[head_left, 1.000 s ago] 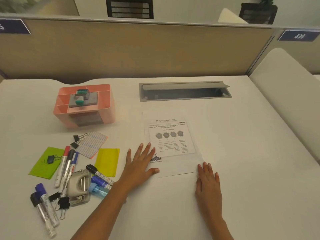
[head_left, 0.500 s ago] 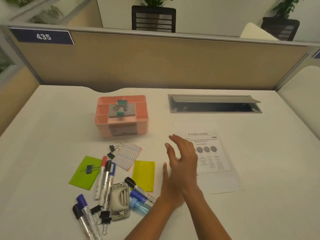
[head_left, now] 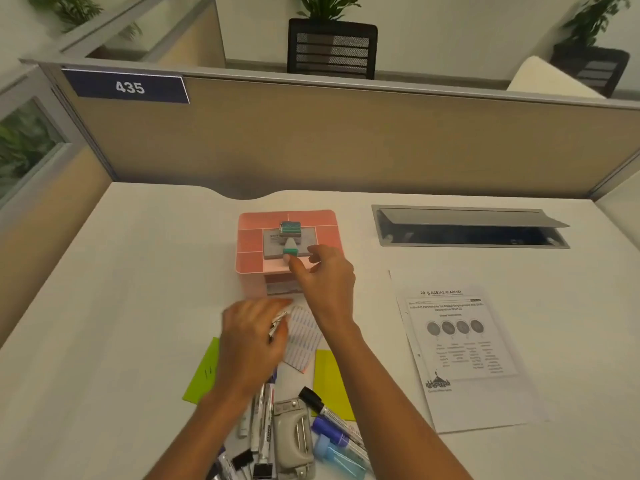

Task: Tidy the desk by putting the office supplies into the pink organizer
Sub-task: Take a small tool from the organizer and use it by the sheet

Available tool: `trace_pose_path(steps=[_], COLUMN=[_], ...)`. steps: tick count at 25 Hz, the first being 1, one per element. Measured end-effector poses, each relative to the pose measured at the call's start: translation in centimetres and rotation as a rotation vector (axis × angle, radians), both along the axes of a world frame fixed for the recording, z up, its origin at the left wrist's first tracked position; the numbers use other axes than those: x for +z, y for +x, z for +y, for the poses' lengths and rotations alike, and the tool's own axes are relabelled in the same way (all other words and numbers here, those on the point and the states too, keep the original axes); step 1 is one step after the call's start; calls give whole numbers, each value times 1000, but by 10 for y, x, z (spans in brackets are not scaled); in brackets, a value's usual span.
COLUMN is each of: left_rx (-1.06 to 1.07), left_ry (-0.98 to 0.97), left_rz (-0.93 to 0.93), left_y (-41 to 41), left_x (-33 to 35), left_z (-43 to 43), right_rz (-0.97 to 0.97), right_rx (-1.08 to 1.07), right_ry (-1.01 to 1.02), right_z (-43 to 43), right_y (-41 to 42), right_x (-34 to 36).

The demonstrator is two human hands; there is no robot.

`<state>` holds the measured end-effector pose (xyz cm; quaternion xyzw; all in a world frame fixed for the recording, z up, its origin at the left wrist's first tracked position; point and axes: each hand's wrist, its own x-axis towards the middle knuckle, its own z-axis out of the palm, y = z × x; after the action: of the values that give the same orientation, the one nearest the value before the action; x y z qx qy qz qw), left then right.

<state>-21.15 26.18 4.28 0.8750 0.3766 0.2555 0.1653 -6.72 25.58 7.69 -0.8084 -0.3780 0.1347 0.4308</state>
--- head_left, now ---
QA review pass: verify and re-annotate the person's right hand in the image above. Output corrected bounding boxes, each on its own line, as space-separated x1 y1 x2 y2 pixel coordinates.
287 244 357 336

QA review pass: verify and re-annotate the person's left hand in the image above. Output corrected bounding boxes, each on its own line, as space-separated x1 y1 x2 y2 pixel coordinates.
219 296 292 397

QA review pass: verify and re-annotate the silver pen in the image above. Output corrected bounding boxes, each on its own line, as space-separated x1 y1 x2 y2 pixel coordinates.
268 311 291 339

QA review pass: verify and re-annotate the person's left forearm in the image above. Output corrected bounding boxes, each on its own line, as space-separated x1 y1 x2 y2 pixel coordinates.
143 380 261 480

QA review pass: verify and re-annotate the person's right forearm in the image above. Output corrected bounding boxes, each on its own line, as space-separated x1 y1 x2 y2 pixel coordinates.
320 317 475 480

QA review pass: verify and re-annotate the grey stamp pad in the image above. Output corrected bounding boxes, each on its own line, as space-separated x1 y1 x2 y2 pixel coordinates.
261 225 320 261

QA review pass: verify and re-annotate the lined label sheet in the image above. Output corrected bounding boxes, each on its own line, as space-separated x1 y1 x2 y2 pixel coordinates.
276 304 324 374

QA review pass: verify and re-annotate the pink plastic organizer box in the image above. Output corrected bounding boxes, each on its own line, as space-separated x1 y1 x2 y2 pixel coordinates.
235 209 347 298

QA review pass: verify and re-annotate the yellow sticky note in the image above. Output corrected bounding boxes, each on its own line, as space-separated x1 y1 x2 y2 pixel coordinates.
313 349 357 422

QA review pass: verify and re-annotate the green sticky note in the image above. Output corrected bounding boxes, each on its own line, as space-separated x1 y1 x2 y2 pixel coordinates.
182 337 224 406

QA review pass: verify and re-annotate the black-capped white marker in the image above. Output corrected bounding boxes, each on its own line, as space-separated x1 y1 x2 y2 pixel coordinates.
298 387 372 468

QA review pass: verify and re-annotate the grey hole punch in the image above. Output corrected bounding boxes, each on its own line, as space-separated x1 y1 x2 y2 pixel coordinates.
271 398 317 471

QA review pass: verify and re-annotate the beige desk divider panel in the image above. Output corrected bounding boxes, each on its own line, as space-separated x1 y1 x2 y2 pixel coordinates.
19 58 640 201

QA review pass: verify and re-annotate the blue marker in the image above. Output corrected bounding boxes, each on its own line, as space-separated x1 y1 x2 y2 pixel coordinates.
311 416 372 471

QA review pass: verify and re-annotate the printed paper sheet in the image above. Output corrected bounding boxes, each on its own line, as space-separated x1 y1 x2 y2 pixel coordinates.
388 269 549 435

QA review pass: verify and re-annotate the black mesh office chair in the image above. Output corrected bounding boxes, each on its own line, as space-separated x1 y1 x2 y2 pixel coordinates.
549 42 631 99
287 18 379 81

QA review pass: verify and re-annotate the dark blue number plate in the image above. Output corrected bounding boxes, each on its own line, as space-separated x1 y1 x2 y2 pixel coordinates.
61 68 191 105

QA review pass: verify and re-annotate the green potted plant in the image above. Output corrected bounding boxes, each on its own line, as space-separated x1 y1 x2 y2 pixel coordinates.
561 0 633 47
26 0 144 41
293 0 370 21

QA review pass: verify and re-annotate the glass side partition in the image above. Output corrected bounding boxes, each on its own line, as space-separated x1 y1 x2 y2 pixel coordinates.
0 65 113 345

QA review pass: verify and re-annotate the white neighbouring desk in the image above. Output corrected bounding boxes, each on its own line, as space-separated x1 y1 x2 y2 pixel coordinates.
506 55 609 100

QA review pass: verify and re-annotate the grey desk cable tray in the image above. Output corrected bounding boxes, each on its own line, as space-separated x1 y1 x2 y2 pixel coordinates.
371 204 571 249

